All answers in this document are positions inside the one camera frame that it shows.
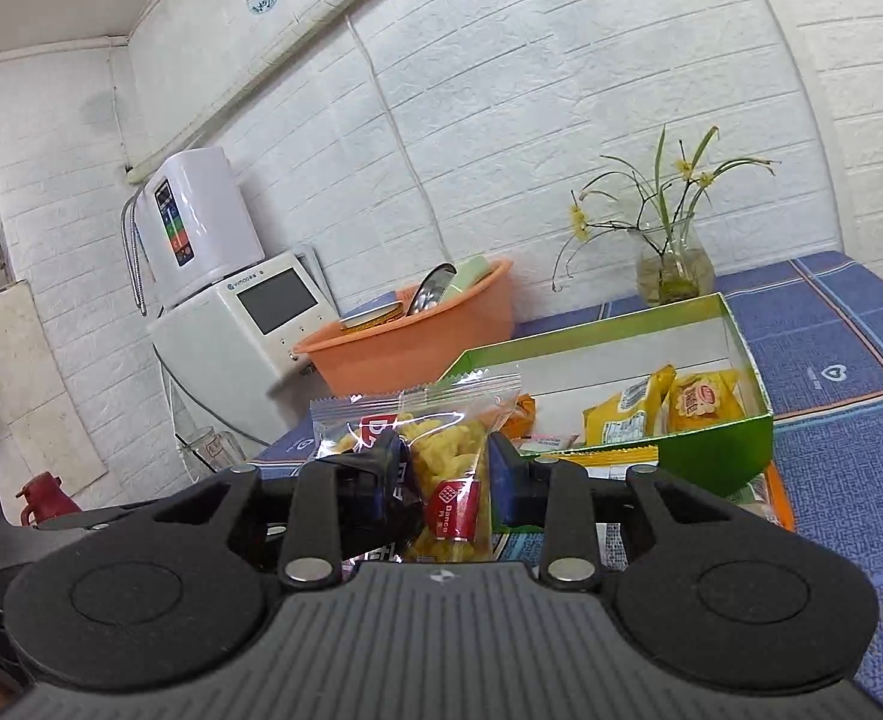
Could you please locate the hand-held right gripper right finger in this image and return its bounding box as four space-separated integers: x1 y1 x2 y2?
486 431 758 590

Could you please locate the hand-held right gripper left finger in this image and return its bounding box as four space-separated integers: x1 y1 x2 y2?
134 431 424 590

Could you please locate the clear packet of yellow puffs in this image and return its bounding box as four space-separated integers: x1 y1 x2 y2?
398 373 524 565
310 394 413 466

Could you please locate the green cardboard box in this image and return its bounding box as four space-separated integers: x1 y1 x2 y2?
436 292 777 535

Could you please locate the white and pink snack packet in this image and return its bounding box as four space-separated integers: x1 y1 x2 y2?
518 433 587 457

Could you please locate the orange snack packet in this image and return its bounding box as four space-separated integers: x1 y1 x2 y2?
501 393 540 441

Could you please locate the orange plastic basin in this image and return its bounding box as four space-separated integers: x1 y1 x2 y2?
293 258 516 399

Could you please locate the yellow snack packet blue label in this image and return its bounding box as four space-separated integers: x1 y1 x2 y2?
582 366 677 448

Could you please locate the clear glass mug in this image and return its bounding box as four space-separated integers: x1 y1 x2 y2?
178 426 249 475

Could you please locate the metal lid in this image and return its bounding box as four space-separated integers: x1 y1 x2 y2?
407 263 458 317

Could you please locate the white appliance with screen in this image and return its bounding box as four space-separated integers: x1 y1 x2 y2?
148 248 342 445

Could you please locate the pale green plastic board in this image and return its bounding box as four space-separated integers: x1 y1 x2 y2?
441 256 497 302

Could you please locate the yellow snack packet red label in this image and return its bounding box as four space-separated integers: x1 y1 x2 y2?
666 370 747 434

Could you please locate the glass vase with yellow flowers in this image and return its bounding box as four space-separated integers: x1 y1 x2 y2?
550 123 780 309

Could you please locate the orange flat tray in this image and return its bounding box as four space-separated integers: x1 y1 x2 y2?
734 463 797 533

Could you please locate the white water purifier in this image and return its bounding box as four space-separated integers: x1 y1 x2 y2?
124 149 266 311

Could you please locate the blue checkered tablecloth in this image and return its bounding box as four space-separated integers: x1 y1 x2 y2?
250 250 883 720

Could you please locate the red kettle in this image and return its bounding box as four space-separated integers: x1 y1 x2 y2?
14 472 65 527

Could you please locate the metal flexible hose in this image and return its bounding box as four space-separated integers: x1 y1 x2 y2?
121 193 152 317

